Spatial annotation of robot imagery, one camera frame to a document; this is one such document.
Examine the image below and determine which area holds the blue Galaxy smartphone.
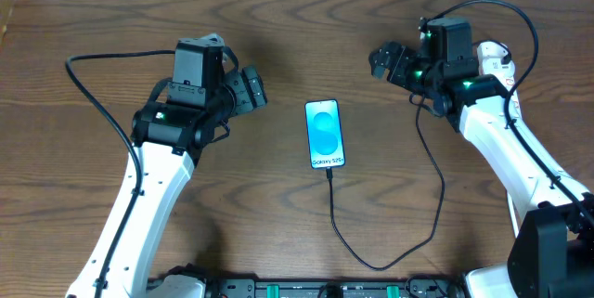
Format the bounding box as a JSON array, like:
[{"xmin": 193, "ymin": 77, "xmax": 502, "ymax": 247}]
[{"xmin": 304, "ymin": 99, "xmax": 346, "ymax": 169}]

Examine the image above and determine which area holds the white power strip cord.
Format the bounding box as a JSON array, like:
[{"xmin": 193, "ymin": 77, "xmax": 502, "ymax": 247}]
[{"xmin": 505, "ymin": 190, "xmax": 521, "ymax": 239}]

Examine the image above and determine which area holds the white power strip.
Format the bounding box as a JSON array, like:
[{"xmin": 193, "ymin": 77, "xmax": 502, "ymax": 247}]
[{"xmin": 477, "ymin": 41, "xmax": 516, "ymax": 126}]

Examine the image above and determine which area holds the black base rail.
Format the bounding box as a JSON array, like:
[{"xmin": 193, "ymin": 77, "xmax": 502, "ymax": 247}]
[{"xmin": 200, "ymin": 276, "xmax": 466, "ymax": 298}]

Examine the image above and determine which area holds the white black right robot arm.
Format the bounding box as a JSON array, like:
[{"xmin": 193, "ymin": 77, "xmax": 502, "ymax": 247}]
[{"xmin": 368, "ymin": 18, "xmax": 593, "ymax": 297}]

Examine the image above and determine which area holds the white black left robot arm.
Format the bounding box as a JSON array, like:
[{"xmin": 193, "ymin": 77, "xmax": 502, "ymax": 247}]
[{"xmin": 67, "ymin": 33, "xmax": 267, "ymax": 297}]

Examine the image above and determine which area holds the white USB charger adapter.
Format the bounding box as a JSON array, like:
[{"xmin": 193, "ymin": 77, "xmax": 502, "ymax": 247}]
[{"xmin": 476, "ymin": 40, "xmax": 515, "ymax": 79}]

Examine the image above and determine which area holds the black charging cable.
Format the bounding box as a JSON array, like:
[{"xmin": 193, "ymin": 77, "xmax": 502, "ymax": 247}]
[{"xmin": 324, "ymin": 40, "xmax": 513, "ymax": 272}]

